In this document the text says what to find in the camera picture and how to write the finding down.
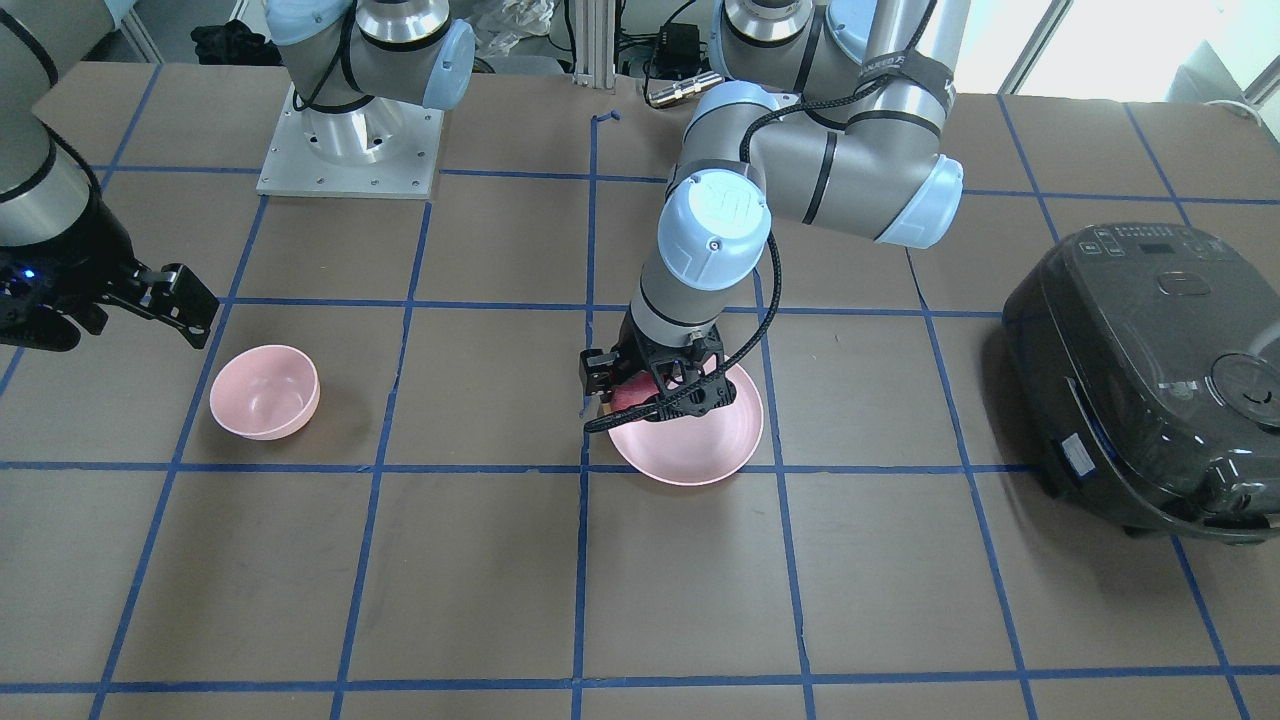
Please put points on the pink bowl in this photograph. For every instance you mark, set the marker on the pink bowl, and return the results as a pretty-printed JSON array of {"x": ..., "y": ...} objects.
[{"x": 267, "y": 392}]

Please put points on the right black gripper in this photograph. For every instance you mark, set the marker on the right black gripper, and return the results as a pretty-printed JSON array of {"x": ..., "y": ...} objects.
[{"x": 82, "y": 243}]

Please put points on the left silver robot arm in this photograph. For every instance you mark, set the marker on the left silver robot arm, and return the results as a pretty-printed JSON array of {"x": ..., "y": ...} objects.
[{"x": 830, "y": 114}]

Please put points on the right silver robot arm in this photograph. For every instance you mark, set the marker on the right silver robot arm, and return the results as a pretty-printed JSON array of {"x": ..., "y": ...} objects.
[{"x": 340, "y": 55}]

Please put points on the red apple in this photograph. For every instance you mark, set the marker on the red apple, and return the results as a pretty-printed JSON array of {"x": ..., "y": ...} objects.
[{"x": 636, "y": 391}]

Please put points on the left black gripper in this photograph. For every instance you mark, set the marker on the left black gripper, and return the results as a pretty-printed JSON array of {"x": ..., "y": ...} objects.
[{"x": 640, "y": 347}]

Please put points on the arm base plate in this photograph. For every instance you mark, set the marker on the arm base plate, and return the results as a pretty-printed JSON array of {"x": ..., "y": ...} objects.
[{"x": 386, "y": 150}]

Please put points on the dark grey rice cooker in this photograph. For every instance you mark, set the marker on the dark grey rice cooker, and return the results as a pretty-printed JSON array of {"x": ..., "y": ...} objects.
[{"x": 1148, "y": 355}]

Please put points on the pink plate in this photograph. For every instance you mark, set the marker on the pink plate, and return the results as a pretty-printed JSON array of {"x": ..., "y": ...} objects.
[{"x": 697, "y": 450}]

